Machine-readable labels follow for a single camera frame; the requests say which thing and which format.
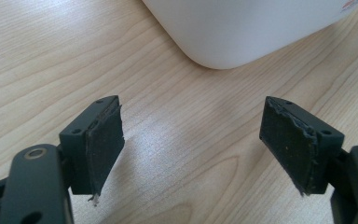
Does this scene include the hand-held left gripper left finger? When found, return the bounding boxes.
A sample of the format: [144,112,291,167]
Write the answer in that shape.
[58,94,126,207]

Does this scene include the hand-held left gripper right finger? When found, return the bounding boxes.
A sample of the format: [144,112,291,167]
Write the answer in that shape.
[258,95,345,197]

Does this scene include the white plastic container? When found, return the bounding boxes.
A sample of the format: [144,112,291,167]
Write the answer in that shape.
[141,0,358,70]

